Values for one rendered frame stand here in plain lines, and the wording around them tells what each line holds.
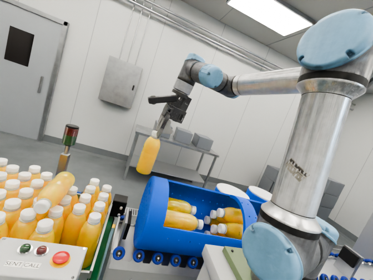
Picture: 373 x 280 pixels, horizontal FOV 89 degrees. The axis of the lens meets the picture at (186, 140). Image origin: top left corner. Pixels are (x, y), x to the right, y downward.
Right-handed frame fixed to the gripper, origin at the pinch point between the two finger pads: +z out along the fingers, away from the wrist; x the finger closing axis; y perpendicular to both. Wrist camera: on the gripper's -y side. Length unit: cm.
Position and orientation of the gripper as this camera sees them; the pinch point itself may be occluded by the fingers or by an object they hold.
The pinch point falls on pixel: (156, 133)
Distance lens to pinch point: 82.9
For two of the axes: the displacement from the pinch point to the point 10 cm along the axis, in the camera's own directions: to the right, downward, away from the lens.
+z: -4.4, 8.7, 2.2
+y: 8.6, 3.4, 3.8
